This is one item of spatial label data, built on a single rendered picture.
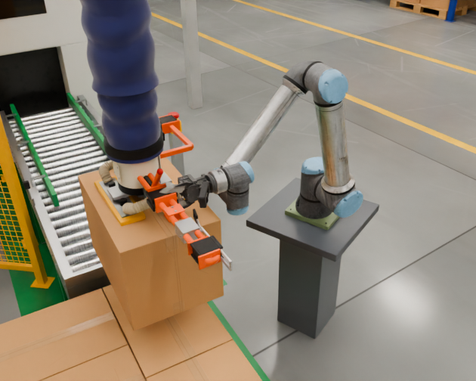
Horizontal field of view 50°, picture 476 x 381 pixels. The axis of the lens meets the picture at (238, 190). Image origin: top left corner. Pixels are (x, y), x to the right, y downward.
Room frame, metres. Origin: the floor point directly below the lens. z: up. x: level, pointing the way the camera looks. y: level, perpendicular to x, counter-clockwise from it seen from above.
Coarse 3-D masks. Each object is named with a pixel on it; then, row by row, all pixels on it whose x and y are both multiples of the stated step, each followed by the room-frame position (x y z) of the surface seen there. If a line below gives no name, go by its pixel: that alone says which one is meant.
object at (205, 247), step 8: (200, 240) 1.28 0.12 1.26; (208, 240) 1.28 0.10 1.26; (192, 248) 1.27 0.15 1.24; (200, 248) 1.24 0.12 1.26; (208, 248) 1.24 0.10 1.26; (216, 248) 1.24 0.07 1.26; (192, 256) 1.26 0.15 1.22; (200, 256) 1.20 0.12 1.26; (208, 256) 1.21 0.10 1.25; (200, 264) 1.20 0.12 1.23
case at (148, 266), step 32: (96, 192) 1.80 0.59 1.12; (96, 224) 1.73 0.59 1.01; (128, 224) 1.58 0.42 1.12; (160, 224) 1.57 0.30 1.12; (128, 256) 1.42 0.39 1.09; (160, 256) 1.48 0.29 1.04; (128, 288) 1.42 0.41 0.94; (160, 288) 1.47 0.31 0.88; (192, 288) 1.53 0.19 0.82; (128, 320) 1.46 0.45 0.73; (160, 320) 1.47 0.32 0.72
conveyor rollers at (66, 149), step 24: (24, 120) 3.86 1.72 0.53; (48, 120) 3.86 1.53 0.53; (72, 120) 3.80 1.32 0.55; (24, 144) 3.43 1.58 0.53; (48, 144) 3.42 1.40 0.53; (72, 144) 3.41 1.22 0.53; (96, 144) 3.41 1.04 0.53; (48, 168) 3.07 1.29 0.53; (72, 168) 3.05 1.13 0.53; (96, 168) 3.04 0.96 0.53; (72, 192) 2.72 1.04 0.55; (72, 216) 2.45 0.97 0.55; (72, 240) 2.25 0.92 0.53; (72, 264) 2.07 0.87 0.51; (96, 264) 2.04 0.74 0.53
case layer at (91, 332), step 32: (32, 320) 1.65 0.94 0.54; (64, 320) 1.65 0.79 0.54; (96, 320) 1.64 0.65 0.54; (192, 320) 1.63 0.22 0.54; (0, 352) 1.47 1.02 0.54; (32, 352) 1.47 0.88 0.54; (64, 352) 1.46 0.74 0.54; (96, 352) 1.46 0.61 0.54; (128, 352) 1.46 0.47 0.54; (160, 352) 1.45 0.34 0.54; (192, 352) 1.45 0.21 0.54; (224, 352) 1.44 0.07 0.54
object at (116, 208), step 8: (96, 184) 1.83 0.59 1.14; (104, 184) 1.82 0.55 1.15; (112, 184) 1.78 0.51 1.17; (104, 192) 1.77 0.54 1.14; (112, 200) 1.70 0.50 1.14; (120, 200) 1.66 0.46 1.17; (128, 200) 1.70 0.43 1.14; (112, 208) 1.66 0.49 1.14; (120, 208) 1.65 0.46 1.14; (120, 216) 1.60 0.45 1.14; (128, 216) 1.60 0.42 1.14; (136, 216) 1.60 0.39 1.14; (144, 216) 1.61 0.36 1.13; (120, 224) 1.56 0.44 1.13
